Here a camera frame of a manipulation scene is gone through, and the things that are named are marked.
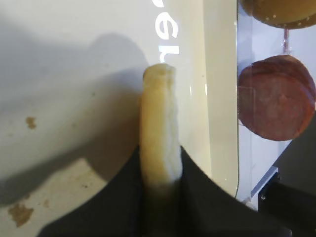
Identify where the rear meat patty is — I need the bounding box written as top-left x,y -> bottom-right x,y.
282,55 -> 316,104

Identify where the bun slice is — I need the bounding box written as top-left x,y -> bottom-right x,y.
140,63 -> 183,188

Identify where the middle meat patty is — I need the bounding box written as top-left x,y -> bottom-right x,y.
248,55 -> 316,132

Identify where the metal baking tray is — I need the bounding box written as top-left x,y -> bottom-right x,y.
0,0 -> 238,237

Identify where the meat patty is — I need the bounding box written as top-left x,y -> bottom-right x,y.
248,55 -> 316,132
237,55 -> 316,141
282,55 -> 316,104

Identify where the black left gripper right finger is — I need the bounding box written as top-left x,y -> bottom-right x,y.
177,148 -> 259,237

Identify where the black right gripper housing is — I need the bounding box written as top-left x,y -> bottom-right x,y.
259,127 -> 316,237

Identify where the sesame top bun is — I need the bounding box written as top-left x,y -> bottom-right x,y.
239,0 -> 316,30

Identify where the clear right tray divider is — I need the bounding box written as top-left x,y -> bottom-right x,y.
233,0 -> 281,205

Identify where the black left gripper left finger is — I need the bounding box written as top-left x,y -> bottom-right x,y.
39,147 -> 143,237

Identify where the front meat patty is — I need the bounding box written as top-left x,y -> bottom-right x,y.
237,55 -> 316,141

